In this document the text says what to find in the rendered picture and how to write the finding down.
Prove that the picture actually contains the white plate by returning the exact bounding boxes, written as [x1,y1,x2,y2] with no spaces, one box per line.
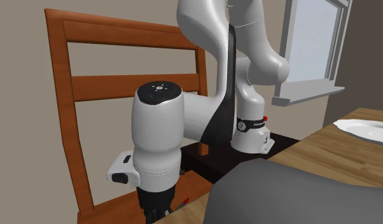
[333,118,383,148]

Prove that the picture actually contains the grey rounded block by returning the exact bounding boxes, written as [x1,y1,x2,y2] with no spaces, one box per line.
[202,157,383,224]

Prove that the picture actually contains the grey framed window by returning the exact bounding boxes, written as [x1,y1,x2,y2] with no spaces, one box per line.
[271,0,354,108]

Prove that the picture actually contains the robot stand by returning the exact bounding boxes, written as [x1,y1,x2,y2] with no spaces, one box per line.
[180,132,301,185]

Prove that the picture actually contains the brown wooden chair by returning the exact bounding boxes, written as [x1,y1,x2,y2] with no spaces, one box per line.
[44,8,214,224]

